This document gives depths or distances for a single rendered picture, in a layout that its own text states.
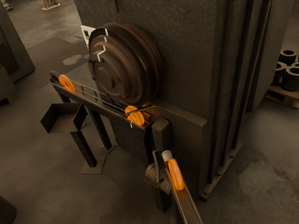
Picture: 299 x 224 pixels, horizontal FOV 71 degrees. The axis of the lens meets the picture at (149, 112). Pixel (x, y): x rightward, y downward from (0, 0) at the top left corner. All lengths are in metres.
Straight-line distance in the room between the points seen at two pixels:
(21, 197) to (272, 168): 2.24
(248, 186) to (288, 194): 0.28
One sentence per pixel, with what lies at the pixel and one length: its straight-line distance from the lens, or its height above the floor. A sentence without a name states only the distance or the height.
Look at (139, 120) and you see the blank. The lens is 1.39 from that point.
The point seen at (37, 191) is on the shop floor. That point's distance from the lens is 2.32.
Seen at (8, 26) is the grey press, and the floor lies 0.80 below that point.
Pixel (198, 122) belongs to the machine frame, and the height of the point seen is 0.87.
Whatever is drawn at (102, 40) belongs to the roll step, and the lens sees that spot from 1.13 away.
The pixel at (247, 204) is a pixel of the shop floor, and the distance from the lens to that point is 1.92.
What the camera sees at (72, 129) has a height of 0.60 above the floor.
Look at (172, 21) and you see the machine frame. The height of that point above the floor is 1.37.
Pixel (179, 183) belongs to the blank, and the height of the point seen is 0.74.
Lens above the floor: 1.71
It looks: 42 degrees down
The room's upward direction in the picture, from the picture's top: 10 degrees counter-clockwise
